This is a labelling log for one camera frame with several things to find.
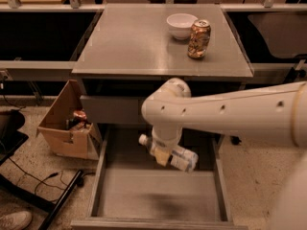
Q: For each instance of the open cardboard box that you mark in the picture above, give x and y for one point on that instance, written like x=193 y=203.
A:
x=65 y=135

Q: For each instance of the white sneaker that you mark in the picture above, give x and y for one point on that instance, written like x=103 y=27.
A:
x=15 y=221

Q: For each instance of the grey drawer cabinet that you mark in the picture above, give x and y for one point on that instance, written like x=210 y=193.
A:
x=138 y=87

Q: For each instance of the gold patterned drink can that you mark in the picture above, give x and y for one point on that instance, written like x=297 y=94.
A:
x=199 y=38

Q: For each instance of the closed grey upper drawer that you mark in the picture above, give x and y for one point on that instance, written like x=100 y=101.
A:
x=112 y=110

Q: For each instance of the white ceramic bowl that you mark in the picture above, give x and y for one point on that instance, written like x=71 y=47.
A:
x=179 y=25

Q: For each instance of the black chair base leg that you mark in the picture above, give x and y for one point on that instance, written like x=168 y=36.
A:
x=41 y=203

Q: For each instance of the black table foot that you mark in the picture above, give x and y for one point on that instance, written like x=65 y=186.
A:
x=235 y=140

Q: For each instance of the black office chair seat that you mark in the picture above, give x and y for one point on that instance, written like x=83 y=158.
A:
x=10 y=136

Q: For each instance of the grey metal bench frame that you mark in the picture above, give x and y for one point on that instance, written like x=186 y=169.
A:
x=35 y=68

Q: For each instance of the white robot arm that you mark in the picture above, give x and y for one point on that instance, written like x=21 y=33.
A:
x=276 y=114

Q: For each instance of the open grey bottom drawer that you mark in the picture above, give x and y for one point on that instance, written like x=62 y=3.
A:
x=132 y=192

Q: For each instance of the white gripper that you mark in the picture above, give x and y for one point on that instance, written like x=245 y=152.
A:
x=165 y=142

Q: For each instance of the red snack packet in box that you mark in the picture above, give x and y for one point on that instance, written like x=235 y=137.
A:
x=80 y=116

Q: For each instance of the clear plastic water bottle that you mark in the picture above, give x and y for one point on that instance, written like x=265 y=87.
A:
x=183 y=159

